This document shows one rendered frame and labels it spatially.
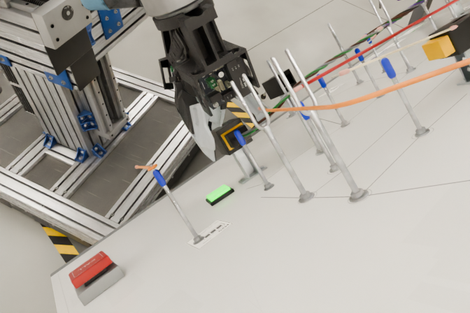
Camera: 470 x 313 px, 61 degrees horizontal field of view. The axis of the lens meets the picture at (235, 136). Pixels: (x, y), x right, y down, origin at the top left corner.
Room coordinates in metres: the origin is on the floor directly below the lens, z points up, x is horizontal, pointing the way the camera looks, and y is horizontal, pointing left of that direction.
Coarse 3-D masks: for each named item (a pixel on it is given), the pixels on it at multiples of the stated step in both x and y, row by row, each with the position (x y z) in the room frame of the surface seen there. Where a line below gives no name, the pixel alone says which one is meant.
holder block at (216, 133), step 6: (228, 120) 0.43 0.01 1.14; (234, 120) 0.40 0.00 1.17; (240, 120) 0.40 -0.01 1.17; (222, 126) 0.40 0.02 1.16; (228, 126) 0.39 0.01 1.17; (216, 132) 0.38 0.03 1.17; (222, 132) 0.38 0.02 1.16; (216, 138) 0.39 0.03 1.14; (216, 144) 0.40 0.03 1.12; (222, 144) 0.37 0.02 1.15; (246, 144) 0.38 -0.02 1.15; (222, 150) 0.38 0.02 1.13; (228, 150) 0.36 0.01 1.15; (234, 150) 0.37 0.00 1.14
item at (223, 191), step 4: (224, 184) 0.35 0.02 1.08; (220, 188) 0.34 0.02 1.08; (224, 188) 0.33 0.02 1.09; (228, 188) 0.33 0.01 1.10; (212, 192) 0.34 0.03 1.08; (216, 192) 0.33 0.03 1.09; (220, 192) 0.32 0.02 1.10; (224, 192) 0.32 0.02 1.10; (228, 192) 0.32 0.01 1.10; (232, 192) 0.32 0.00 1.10; (208, 196) 0.33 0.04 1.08; (212, 196) 0.32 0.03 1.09; (216, 196) 0.32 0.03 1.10; (220, 196) 0.32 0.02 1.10; (224, 196) 0.32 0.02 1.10; (208, 200) 0.32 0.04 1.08; (212, 200) 0.31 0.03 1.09; (216, 200) 0.31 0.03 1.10; (220, 200) 0.31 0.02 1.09; (212, 204) 0.31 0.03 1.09
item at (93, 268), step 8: (96, 256) 0.23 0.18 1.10; (104, 256) 0.21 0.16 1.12; (88, 264) 0.21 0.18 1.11; (96, 264) 0.20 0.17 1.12; (104, 264) 0.21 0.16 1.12; (72, 272) 0.21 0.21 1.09; (80, 272) 0.20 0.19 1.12; (88, 272) 0.19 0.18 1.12; (96, 272) 0.20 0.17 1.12; (104, 272) 0.20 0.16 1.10; (72, 280) 0.18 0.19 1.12; (80, 280) 0.19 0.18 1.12; (88, 280) 0.19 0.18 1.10
